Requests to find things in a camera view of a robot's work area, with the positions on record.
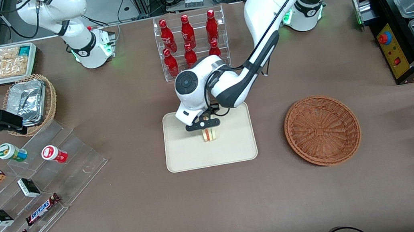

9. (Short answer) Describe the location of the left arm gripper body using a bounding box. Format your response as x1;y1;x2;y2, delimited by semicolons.
174;104;218;134

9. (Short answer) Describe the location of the triangular sandwich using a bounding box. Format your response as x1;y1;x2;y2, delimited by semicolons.
201;126;220;143

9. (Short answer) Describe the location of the cream rectangular tray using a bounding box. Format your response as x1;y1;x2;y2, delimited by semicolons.
159;101;260;174

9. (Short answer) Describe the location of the light wicker basket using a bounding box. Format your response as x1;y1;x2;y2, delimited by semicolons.
0;71;62;140

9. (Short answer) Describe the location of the round brown wicker basket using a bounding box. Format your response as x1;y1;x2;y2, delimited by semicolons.
280;90;365;172

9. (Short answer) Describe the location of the stack of foil trays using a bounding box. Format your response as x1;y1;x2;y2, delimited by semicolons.
3;77;51;129

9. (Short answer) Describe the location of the green lid white cup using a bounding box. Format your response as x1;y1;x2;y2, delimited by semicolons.
0;140;29;165

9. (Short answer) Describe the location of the red lid white cup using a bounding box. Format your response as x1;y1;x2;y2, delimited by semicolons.
41;143;69;166

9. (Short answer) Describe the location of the clear rice cracker bag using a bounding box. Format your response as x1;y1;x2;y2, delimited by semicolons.
0;45;30;79

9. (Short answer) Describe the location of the red cola bottle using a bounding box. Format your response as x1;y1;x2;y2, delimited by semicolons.
183;42;199;70
179;13;197;50
207;39;222;59
162;47;181;79
158;18;178;54
203;8;221;44

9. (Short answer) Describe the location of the white plastic snack bin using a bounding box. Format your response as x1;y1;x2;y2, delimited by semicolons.
0;41;42;86

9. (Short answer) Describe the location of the clear acrylic bottle rack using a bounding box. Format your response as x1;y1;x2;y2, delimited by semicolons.
151;4;233;84

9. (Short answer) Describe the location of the clear acrylic stepped shelf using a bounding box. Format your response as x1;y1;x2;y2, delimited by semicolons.
0;113;118;232

